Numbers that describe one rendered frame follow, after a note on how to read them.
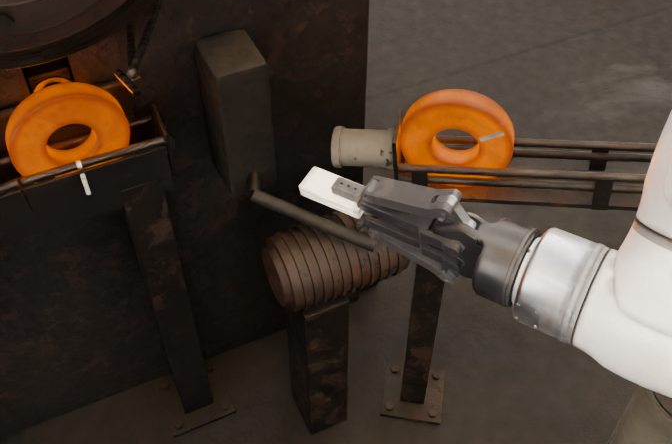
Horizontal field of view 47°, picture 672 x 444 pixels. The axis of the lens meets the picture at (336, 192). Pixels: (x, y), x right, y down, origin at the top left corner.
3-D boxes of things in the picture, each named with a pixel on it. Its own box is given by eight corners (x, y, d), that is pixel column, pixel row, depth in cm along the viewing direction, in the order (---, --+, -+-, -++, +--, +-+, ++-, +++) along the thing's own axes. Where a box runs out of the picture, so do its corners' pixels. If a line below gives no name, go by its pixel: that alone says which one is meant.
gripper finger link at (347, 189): (376, 211, 74) (372, 193, 72) (331, 193, 76) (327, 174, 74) (383, 200, 75) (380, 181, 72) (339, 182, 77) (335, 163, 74)
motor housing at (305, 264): (274, 394, 158) (255, 221, 119) (370, 354, 164) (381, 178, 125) (299, 449, 150) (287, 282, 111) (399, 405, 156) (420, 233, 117)
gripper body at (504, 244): (512, 278, 63) (413, 237, 67) (508, 326, 70) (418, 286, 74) (548, 212, 67) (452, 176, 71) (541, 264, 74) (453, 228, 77)
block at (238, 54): (209, 158, 125) (188, 34, 108) (255, 144, 127) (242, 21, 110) (231, 202, 118) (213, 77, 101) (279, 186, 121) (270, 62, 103)
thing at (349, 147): (340, 148, 116) (336, 117, 112) (399, 150, 114) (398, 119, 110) (333, 175, 112) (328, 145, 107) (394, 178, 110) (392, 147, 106)
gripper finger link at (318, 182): (358, 215, 75) (357, 210, 74) (299, 190, 78) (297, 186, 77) (373, 193, 76) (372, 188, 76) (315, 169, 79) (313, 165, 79)
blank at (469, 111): (435, 182, 116) (432, 198, 114) (382, 108, 108) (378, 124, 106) (533, 155, 108) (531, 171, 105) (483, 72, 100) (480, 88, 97)
